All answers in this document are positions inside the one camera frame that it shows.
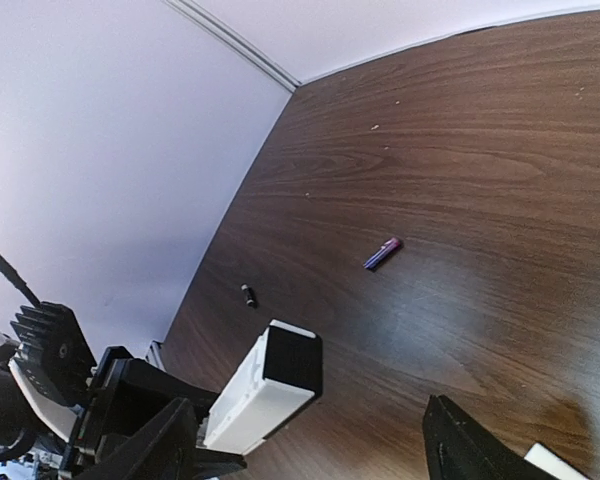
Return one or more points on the left aluminium frame post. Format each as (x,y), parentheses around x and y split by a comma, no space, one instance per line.
(195,13)

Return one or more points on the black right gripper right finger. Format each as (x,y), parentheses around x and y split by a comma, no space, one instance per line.
(458,447)

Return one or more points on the white battery cover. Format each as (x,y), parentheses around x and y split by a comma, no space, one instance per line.
(546,460)

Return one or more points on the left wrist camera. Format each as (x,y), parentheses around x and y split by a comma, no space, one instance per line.
(46,375)

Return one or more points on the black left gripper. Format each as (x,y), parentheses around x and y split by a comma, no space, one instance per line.
(124,395)

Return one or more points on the purple battery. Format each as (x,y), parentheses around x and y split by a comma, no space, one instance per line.
(387,249)

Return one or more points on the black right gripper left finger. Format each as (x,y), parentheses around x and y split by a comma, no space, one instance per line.
(162,449)

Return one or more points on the white remote control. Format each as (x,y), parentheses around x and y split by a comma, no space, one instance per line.
(279,378)

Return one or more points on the black silver battery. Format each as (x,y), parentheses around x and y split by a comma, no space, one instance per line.
(249,296)

